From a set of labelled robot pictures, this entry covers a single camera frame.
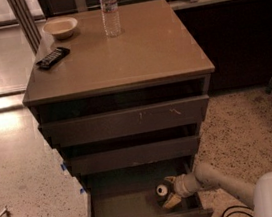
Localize grey drawer cabinet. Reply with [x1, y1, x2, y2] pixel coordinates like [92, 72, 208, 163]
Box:
[11, 0, 237, 217]

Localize black snack bar packet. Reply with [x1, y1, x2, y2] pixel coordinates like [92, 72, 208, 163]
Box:
[36, 46, 70, 70]

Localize white ceramic bowl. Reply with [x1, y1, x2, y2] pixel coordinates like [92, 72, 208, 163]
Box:
[42, 16, 78, 41]

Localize grey top drawer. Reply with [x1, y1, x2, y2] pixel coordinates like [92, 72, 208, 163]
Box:
[40, 95, 209, 147]

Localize grey middle drawer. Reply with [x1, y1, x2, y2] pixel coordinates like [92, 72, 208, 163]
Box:
[65, 136, 200, 176]

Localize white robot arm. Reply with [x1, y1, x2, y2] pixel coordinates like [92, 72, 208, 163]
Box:
[163, 162, 272, 217]

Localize clear plastic water bottle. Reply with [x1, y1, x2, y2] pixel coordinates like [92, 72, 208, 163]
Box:
[100, 0, 121, 37]

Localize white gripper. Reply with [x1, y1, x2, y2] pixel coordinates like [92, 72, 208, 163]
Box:
[163, 172, 202, 209]

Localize black floor cable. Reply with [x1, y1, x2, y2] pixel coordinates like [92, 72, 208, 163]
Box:
[217, 201, 260, 217]

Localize grey open bottom drawer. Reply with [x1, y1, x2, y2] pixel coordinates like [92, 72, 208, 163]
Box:
[85, 157, 213, 217]

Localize orange soda can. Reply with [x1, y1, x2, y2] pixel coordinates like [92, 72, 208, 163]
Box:
[155, 184, 169, 206]

